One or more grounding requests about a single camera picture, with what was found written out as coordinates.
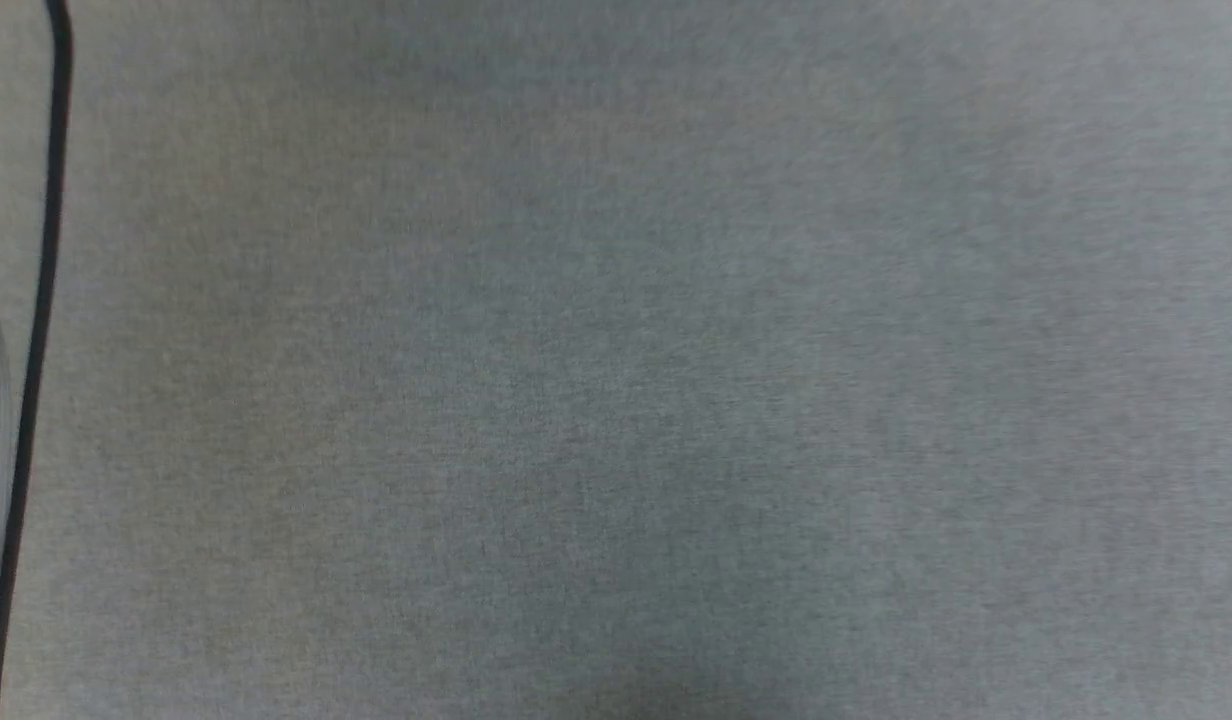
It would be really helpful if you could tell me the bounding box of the thin black cable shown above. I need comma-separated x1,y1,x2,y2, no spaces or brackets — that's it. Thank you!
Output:
0,0,75,720

